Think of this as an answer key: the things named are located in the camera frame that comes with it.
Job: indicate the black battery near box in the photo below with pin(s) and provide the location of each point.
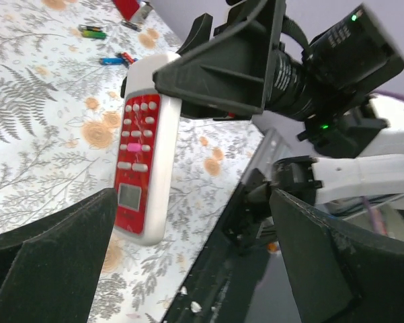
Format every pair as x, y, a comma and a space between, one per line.
131, 25

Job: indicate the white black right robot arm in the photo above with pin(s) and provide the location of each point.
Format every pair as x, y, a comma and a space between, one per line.
344, 64

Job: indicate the blue battery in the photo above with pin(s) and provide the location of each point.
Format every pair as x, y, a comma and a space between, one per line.
111, 61

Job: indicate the green battery pair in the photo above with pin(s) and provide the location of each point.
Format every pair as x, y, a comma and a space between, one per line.
92, 32

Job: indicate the red toothpaste box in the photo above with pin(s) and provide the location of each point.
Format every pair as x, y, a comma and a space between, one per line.
133, 10

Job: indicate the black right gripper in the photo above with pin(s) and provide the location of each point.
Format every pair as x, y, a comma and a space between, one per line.
242, 69

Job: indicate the red orange battery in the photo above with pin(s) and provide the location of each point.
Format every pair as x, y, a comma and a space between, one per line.
126, 58

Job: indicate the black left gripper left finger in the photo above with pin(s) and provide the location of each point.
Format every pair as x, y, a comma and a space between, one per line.
49, 269

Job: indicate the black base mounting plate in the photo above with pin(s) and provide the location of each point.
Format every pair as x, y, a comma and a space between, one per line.
221, 282

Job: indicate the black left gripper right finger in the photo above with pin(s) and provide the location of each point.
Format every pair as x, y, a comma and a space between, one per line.
338, 272

